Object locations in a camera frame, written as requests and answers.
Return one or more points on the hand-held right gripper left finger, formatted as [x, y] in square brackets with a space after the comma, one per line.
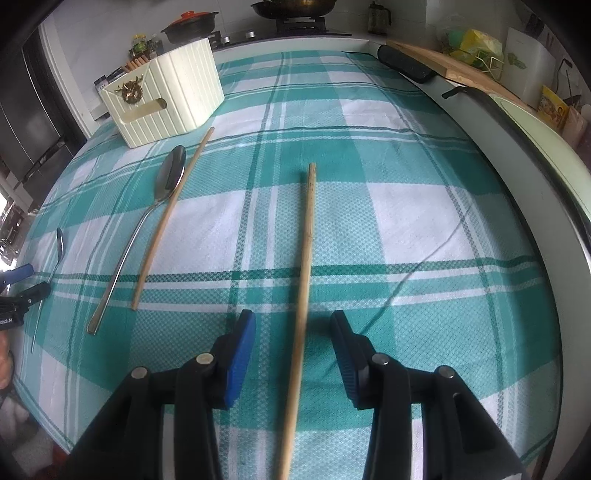
[240, 355]

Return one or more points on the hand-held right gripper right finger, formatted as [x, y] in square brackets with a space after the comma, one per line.
[347, 360]

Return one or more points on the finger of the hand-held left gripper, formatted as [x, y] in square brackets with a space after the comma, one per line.
[32, 295]
[18, 273]

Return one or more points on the steel spoon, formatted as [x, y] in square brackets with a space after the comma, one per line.
[170, 173]
[59, 242]

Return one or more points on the cream ribbed utensil holder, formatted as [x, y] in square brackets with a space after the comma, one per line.
[184, 92]

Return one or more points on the person's left hand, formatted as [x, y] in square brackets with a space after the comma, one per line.
[4, 367]

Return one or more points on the teal checked tablecloth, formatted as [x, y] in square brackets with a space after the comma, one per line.
[369, 230]

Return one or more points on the dark grey refrigerator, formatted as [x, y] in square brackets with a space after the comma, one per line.
[27, 115]

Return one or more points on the yellow-capped sauce bottle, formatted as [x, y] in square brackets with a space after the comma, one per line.
[139, 45]

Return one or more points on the dark sauce bottle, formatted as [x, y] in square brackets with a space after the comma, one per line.
[153, 47]

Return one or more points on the black clay pot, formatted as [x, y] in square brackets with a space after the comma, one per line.
[187, 34]

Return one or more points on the pale green cutting board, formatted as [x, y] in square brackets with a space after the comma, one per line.
[554, 152]

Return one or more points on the black oblong pad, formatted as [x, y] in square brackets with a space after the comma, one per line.
[406, 64]

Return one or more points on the red pot lid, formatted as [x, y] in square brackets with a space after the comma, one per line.
[191, 19]

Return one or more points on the wooden cutting board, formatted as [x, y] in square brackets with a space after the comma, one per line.
[466, 76]

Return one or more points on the yellow snack packet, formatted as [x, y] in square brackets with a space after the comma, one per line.
[553, 110]

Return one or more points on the black gas stove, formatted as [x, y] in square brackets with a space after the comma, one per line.
[295, 28]

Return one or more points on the yellow plastic bag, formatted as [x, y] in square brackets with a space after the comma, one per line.
[480, 46]

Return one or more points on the black wok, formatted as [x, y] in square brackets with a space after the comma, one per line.
[295, 7]

